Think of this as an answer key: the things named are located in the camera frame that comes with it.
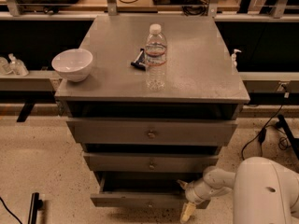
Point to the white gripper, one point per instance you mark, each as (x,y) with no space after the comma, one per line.
(192,192)

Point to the grey bottom drawer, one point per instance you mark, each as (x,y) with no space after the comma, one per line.
(141,190)

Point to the grey drawer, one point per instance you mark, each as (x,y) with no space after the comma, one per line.
(159,163)
(141,190)
(173,132)

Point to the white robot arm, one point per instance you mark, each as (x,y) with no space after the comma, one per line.
(264,192)

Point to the grey middle drawer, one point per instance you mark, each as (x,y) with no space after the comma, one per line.
(159,163)

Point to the grey top drawer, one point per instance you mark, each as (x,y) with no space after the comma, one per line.
(173,132)

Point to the grey drawer cabinet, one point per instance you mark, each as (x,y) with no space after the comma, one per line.
(201,82)

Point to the black table leg right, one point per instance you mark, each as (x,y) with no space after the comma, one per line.
(294,141)

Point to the white pump dispenser bottle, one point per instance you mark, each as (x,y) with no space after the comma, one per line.
(234,55)

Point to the black and white razor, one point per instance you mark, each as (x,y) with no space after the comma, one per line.
(139,62)

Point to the black stand bottom left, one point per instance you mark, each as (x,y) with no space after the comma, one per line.
(35,205)

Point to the clear plastic water bottle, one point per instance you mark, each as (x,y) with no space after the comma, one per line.
(156,58)

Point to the white bowl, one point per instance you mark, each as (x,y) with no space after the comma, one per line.
(73,64)

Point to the clear sanitizer bottle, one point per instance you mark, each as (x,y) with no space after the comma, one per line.
(18,67)

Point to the clear round bottle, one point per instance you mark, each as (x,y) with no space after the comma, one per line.
(4,66)

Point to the black bracket left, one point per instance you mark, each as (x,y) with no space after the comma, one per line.
(25,111)

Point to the grey metal shelf rail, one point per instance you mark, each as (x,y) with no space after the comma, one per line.
(34,81)

